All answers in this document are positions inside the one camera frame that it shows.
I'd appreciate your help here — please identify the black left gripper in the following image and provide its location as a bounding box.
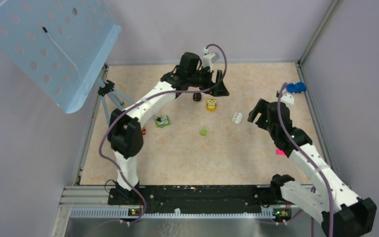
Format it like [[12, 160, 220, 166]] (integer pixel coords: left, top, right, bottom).
[[188, 66, 228, 96]]

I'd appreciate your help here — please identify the black earbud charging case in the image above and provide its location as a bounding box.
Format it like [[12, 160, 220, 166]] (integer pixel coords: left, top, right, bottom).
[[192, 93, 202, 102]]

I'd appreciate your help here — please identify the white earbud charging case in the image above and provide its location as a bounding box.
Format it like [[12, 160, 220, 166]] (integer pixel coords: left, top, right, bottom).
[[231, 112, 243, 124]]

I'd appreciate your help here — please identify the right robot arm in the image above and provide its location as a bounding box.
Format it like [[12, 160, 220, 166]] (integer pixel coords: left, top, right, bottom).
[[247, 99, 377, 237]]

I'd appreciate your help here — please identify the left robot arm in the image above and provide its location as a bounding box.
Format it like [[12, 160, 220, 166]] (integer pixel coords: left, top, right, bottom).
[[107, 50, 229, 204]]

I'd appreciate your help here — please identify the yellow owl block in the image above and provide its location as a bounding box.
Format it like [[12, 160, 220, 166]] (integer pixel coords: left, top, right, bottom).
[[206, 99, 217, 112]]

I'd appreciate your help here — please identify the pink plastic clip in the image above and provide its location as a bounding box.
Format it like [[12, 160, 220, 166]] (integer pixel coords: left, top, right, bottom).
[[276, 149, 285, 156]]

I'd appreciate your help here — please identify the blue toy car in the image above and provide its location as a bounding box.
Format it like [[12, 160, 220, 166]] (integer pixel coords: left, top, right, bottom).
[[286, 82, 307, 94]]

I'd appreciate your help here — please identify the green wooden cube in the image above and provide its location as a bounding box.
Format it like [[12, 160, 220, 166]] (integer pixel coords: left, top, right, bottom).
[[199, 129, 207, 136]]

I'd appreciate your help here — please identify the green owl block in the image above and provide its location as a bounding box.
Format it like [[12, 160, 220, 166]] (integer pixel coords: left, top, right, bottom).
[[155, 116, 171, 128]]

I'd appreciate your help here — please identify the light blue tripod stand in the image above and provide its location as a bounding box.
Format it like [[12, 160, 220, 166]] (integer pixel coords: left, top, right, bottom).
[[97, 64, 163, 128]]

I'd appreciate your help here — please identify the light blue perforated tray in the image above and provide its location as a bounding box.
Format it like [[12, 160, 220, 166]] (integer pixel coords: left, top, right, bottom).
[[0, 0, 121, 114]]

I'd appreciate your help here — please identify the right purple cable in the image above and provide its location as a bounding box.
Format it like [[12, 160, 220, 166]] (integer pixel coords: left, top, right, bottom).
[[276, 82, 335, 237]]

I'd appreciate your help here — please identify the purple cable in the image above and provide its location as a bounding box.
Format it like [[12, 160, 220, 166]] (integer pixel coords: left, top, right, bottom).
[[276, 82, 335, 237], [98, 43, 228, 226]]

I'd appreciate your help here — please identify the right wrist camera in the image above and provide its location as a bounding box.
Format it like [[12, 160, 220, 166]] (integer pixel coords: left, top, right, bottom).
[[280, 93, 295, 107]]

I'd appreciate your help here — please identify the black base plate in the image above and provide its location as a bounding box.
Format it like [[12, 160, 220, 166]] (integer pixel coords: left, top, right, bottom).
[[108, 185, 293, 214]]

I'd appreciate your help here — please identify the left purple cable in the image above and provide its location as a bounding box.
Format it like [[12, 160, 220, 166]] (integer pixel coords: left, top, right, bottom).
[[98, 43, 228, 226]]

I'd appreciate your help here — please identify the aluminium frame rail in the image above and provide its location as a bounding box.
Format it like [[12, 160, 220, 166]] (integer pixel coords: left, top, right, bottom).
[[60, 185, 300, 222]]

